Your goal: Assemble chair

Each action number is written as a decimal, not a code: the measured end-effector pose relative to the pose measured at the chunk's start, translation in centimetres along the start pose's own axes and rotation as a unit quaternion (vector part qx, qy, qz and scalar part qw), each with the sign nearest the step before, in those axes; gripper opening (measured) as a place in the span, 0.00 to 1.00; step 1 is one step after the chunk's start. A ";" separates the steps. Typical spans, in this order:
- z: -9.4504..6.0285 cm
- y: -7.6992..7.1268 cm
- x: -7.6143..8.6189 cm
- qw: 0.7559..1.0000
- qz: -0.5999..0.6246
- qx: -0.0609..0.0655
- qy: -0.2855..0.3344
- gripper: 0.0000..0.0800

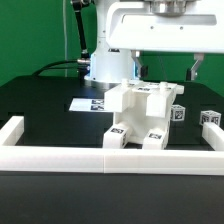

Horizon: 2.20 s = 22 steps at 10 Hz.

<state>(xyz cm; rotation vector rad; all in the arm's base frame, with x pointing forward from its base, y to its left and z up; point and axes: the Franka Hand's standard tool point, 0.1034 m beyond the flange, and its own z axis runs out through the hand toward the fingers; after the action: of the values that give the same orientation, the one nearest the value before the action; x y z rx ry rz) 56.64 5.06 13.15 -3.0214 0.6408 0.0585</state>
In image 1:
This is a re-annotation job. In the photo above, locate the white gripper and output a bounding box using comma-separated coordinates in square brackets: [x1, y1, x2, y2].
[106, 0, 224, 81]

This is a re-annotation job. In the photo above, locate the white chair seat piece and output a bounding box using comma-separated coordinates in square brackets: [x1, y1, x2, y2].
[113, 99, 171, 145]

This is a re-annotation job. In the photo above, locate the white U-shaped fence frame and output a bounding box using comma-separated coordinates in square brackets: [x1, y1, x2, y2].
[0, 116, 224, 176]

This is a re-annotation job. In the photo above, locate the black cable bundle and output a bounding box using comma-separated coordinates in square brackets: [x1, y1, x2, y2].
[31, 59, 91, 77]

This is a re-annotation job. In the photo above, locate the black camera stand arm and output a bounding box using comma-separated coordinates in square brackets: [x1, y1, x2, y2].
[71, 0, 90, 80]

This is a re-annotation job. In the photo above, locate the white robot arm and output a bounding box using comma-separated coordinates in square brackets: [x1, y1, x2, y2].
[85, 0, 224, 88]

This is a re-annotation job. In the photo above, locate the white marker sheet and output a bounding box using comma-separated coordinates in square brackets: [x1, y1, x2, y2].
[69, 98, 104, 112]

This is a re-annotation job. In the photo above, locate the white chair back piece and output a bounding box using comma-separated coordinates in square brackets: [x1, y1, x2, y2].
[104, 80, 184, 118]

